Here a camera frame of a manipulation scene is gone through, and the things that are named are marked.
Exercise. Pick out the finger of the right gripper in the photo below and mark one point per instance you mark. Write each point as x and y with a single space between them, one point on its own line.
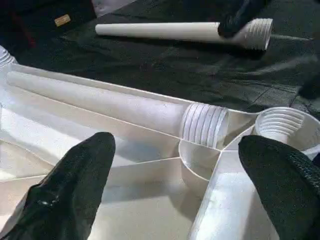
312 87
240 20

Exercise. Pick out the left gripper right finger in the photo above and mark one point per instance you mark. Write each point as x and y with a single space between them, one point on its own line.
287 187

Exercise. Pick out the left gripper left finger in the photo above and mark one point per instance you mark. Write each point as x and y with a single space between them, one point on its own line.
62 195

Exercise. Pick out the white plastic table top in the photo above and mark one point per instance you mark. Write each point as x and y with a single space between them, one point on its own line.
150 187

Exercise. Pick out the black table mat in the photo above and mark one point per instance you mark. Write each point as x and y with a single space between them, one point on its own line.
175 67

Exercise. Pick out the gold label sticker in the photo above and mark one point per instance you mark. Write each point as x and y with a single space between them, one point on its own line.
62 20

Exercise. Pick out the black cabinet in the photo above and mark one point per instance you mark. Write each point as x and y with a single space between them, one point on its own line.
25 15

